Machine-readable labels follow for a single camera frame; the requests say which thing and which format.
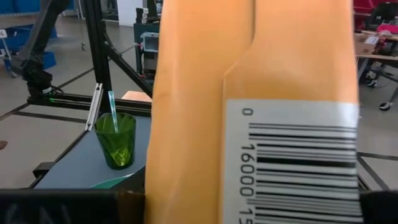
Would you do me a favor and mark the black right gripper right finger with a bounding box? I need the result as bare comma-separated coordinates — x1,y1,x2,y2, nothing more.
359,189,398,224

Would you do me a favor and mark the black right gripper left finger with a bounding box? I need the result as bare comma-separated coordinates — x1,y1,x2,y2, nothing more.
0,166,146,224

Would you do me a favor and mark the green translucent plastic cup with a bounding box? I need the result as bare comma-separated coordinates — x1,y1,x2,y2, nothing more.
93,112,137,170

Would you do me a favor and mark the purple raisin bran cereal box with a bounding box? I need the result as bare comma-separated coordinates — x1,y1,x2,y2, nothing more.
144,0,364,224

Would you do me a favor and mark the teal round plate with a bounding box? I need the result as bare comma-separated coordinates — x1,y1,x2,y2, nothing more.
90,172,139,190

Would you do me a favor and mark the silver aluminium extrusion bar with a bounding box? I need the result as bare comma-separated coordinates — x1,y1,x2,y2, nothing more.
85,82,104,132

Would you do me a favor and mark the cardboard box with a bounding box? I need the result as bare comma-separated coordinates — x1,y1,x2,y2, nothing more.
354,32,381,55

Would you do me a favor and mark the blue storage bin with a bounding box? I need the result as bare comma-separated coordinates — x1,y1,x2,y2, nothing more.
0,0,57,71

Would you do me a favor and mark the black aluminium table frame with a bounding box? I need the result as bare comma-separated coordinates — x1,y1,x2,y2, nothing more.
26,0,154,118

